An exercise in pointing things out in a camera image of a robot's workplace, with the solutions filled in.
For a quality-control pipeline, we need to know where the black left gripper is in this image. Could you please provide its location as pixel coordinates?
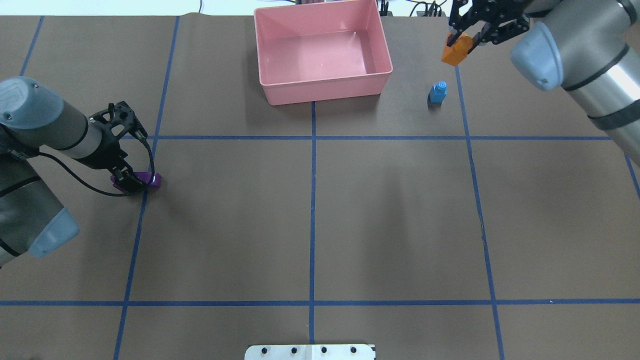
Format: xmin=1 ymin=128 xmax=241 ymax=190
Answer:
xmin=89 ymin=101 xmax=149 ymax=193

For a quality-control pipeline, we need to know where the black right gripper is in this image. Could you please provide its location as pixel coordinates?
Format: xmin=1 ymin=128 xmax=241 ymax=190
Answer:
xmin=446 ymin=0 xmax=531 ymax=47

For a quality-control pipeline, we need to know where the purple toy block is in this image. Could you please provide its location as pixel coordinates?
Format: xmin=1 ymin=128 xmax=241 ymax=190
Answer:
xmin=110 ymin=171 xmax=162 ymax=194

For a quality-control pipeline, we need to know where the orange toy block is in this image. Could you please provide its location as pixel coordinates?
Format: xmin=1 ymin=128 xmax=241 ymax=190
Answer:
xmin=440 ymin=32 xmax=474 ymax=67

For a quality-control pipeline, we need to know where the light blue toy block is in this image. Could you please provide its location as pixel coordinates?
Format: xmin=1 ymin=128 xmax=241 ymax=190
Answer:
xmin=428 ymin=80 xmax=448 ymax=104

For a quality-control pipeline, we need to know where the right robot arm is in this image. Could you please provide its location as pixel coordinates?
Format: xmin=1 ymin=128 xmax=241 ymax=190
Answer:
xmin=445 ymin=0 xmax=640 ymax=164

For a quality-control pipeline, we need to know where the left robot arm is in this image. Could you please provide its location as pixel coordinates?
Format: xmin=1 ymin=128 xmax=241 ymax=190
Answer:
xmin=0 ymin=76 xmax=162 ymax=265

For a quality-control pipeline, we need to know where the pink plastic box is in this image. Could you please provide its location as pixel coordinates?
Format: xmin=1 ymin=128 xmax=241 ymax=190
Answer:
xmin=253 ymin=0 xmax=394 ymax=106

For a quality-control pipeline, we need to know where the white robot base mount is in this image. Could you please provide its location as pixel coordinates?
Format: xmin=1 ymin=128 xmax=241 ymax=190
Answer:
xmin=244 ymin=343 xmax=377 ymax=360

